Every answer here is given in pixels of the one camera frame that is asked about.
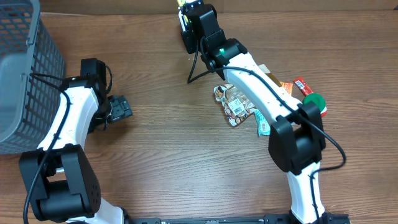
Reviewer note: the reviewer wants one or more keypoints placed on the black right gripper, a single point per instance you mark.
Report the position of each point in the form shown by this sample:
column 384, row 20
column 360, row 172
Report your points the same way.
column 189, row 40

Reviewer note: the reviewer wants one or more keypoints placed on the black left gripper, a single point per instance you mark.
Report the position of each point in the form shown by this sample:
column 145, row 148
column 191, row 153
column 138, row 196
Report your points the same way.
column 121, row 109

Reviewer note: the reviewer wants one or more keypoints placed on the brown white snack pouch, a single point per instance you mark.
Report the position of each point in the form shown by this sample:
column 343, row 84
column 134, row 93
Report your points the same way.
column 237, row 107

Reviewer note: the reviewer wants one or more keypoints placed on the orange tissue packet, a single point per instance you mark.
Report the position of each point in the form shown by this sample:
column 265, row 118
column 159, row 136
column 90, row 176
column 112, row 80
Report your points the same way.
column 288, row 87

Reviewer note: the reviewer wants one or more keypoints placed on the red snack stick packet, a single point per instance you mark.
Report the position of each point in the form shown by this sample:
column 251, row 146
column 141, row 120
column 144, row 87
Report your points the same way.
column 305, row 89

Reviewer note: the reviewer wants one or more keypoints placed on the teal wet wipes packet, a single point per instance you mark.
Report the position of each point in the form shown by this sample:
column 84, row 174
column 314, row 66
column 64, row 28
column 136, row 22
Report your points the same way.
column 263, row 128

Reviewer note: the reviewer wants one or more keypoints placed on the green lid jar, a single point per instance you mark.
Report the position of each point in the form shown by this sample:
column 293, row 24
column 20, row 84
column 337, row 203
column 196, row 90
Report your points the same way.
column 317, row 99

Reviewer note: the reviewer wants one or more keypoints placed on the yellow glue stick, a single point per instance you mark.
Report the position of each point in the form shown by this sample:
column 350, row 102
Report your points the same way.
column 181, row 2

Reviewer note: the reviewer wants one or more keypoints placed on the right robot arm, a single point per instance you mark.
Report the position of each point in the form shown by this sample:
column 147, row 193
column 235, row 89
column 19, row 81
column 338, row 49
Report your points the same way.
column 296, row 140

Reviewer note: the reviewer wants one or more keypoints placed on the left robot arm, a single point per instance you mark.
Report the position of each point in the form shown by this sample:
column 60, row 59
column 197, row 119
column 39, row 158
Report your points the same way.
column 60, row 182

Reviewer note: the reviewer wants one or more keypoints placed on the white barcode scanner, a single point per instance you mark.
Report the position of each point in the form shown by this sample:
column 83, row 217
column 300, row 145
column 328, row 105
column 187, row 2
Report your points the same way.
column 182, row 21

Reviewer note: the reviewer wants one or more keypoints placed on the grey plastic mesh basket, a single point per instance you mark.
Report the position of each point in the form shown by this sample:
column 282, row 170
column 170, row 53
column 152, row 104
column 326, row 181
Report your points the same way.
column 28, row 106

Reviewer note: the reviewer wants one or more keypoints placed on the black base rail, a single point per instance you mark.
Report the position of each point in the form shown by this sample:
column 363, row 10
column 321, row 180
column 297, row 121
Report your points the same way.
column 326, row 218

